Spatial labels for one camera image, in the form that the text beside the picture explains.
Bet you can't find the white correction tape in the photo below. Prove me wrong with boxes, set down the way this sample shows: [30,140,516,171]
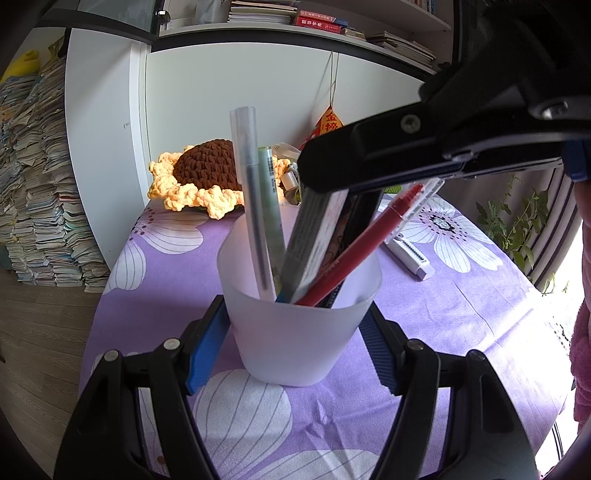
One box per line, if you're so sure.
[384,233,435,281]

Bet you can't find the red triangular lucky pouch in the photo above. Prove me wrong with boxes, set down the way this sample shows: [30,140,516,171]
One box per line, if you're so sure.
[300,106,343,150]

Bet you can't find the orange small marker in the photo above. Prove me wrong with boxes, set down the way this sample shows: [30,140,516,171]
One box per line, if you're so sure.
[276,188,349,303]

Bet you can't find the purple floral tablecloth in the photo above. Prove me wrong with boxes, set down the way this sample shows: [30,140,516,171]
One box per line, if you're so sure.
[81,197,572,479]

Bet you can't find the black pen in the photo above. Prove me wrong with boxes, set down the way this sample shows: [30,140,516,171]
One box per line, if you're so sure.
[322,188,385,309]

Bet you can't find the person's hand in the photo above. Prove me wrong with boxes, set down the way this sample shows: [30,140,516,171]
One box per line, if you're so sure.
[572,179,591,305]

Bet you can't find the glass cabinet door left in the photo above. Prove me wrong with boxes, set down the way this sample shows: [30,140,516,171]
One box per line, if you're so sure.
[36,0,170,44]

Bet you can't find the pink patterned pen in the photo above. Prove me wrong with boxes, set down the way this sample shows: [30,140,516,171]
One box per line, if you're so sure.
[318,194,356,274]

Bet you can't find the white bookshelf cabinet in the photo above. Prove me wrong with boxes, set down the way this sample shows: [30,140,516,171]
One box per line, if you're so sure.
[65,15,432,265]

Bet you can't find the clear grey gel pen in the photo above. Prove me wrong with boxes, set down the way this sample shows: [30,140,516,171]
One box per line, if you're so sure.
[229,106,276,301]

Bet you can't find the green white pen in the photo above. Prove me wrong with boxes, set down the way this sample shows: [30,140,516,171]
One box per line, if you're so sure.
[257,147,286,295]

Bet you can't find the curtain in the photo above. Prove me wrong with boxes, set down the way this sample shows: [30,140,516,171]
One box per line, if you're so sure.
[505,167,581,291]

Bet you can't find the potted green plant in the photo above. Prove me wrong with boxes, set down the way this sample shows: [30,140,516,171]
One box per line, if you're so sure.
[476,174,549,274]

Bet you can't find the stacked books pile on floor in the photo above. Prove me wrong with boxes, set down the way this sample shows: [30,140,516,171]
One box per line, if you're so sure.
[1,59,109,293]

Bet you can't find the translucent white plastic cup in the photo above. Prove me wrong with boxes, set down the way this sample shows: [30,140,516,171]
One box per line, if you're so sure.
[216,215,382,387]

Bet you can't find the yellow plush toy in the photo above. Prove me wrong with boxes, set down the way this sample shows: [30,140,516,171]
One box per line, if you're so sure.
[1,49,41,82]

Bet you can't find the red pen clear cap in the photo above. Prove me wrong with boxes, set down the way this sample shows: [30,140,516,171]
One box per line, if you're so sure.
[296,178,445,307]

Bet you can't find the green crochet stem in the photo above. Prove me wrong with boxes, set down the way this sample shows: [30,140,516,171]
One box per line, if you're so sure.
[384,185,403,195]

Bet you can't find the crochet sunflower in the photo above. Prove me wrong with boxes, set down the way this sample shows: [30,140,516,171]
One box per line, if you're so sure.
[147,138,297,220]

